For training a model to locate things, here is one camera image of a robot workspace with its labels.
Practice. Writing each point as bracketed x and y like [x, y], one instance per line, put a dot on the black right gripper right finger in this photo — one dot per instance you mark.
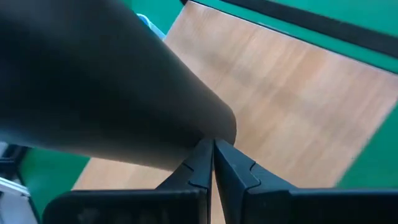
[248, 199]

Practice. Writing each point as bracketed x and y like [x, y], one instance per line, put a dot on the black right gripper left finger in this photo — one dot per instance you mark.
[192, 199]

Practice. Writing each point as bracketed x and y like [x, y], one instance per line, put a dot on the tall black cup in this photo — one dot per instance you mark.
[93, 77]

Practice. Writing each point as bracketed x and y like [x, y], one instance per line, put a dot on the small white cup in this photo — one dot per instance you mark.
[152, 26]

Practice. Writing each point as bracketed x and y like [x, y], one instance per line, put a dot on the wooden shelf board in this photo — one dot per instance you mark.
[280, 102]

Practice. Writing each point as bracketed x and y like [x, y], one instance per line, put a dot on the green table mat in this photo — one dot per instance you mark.
[357, 12]

